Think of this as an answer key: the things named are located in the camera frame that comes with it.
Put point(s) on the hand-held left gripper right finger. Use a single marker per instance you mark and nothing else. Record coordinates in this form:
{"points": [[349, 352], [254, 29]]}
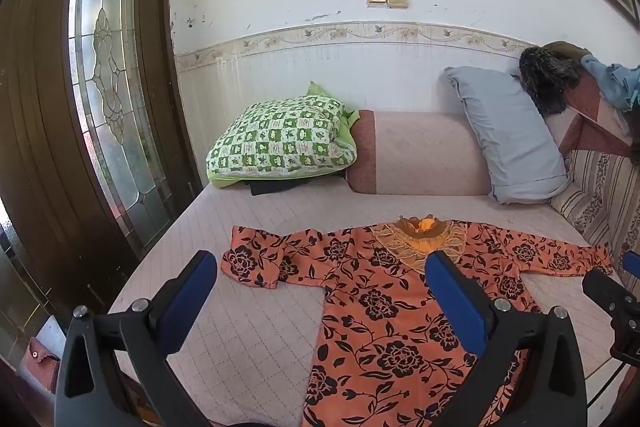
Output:
{"points": [[457, 302]]}

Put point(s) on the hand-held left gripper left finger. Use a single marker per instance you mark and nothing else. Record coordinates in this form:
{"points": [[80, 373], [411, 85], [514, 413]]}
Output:
{"points": [[187, 294]]}

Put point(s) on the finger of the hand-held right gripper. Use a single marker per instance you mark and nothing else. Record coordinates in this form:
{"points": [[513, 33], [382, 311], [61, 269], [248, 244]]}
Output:
{"points": [[607, 297], [632, 263]]}

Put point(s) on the orange floral dress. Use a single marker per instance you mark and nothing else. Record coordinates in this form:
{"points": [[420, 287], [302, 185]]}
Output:
{"points": [[380, 307]]}

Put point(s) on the pink quilted bed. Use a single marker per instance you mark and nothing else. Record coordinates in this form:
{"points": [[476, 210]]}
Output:
{"points": [[250, 317]]}

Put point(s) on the striped floral cushion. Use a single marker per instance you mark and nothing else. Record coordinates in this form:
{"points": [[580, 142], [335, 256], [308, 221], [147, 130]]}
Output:
{"points": [[605, 202]]}

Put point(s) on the dark folded cloth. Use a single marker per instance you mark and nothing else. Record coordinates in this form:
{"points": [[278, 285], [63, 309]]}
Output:
{"points": [[280, 185]]}

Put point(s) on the pink brown cushion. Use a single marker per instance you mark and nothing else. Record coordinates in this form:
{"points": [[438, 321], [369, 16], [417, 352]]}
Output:
{"points": [[590, 117]]}

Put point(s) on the pink bolster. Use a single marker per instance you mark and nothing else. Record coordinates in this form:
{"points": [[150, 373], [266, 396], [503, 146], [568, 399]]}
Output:
{"points": [[425, 152]]}

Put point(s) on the pink bag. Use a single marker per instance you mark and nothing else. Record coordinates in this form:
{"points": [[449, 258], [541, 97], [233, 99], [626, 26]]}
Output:
{"points": [[42, 364]]}

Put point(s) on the light blue pillow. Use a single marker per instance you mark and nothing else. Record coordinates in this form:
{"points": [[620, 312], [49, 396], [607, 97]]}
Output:
{"points": [[505, 132]]}

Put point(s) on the blue cloth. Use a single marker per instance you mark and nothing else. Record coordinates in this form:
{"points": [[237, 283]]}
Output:
{"points": [[612, 82]]}

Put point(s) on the green checkered pillow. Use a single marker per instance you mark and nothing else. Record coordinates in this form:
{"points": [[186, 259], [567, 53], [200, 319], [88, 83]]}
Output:
{"points": [[280, 137]]}

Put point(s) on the dark furry cloth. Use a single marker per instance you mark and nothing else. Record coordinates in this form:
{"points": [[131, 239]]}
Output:
{"points": [[547, 79]]}

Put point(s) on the wooden door with stained glass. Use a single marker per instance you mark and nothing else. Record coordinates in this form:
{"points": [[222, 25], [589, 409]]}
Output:
{"points": [[45, 117]]}

